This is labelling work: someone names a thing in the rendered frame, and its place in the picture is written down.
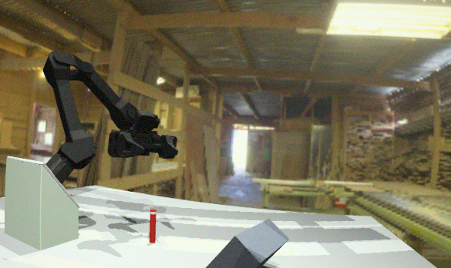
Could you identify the dark red peg with white band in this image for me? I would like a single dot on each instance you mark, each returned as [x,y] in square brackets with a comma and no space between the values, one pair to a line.
[153,217]

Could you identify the grey sloped panel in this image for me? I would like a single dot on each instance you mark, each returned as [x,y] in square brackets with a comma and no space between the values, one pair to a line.
[251,248]

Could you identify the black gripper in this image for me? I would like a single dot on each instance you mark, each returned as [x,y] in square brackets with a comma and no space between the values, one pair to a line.
[123,144]

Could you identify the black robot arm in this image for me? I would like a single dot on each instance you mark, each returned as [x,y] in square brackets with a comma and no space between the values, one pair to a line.
[80,148]

